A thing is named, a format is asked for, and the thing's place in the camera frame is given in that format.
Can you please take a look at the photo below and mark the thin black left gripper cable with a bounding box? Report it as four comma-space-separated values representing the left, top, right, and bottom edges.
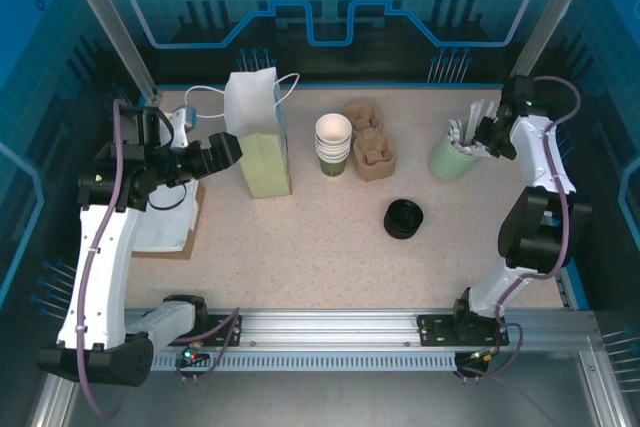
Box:
148, 181, 190, 212

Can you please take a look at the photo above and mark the stack of brown pulp carriers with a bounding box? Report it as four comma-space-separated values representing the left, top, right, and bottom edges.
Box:
342, 101, 399, 182

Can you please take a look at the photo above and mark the stack of black cup lids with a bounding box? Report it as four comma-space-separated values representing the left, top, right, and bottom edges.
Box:
383, 199, 425, 239

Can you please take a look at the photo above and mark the white green paper gift bag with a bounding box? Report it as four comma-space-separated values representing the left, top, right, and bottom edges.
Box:
184, 66, 301, 200

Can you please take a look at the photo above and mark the aluminium side frame bar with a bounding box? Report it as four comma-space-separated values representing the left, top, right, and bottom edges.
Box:
579, 346, 632, 427
27, 376, 81, 427

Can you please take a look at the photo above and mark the aluminium upright frame post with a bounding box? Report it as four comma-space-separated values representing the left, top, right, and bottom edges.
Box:
514, 0, 607, 79
54, 0, 162, 101

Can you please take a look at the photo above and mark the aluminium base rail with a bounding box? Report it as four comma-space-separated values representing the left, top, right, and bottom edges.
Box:
124, 307, 599, 354

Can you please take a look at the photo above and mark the grey slotted cable duct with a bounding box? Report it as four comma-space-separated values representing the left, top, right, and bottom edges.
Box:
149, 351, 459, 372

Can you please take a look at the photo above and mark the stack of green paper cups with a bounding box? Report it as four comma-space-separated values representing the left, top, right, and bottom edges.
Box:
314, 139, 352, 179

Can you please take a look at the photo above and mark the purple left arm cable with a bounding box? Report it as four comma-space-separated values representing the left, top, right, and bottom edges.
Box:
74, 99, 132, 421

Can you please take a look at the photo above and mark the stack of white napkins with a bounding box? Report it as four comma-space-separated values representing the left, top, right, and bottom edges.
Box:
132, 181, 201, 253

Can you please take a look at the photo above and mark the light green holder cup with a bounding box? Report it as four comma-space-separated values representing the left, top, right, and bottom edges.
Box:
428, 134, 481, 182

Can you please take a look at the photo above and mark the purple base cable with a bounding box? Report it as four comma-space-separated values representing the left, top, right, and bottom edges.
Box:
169, 307, 244, 383
457, 319, 525, 383

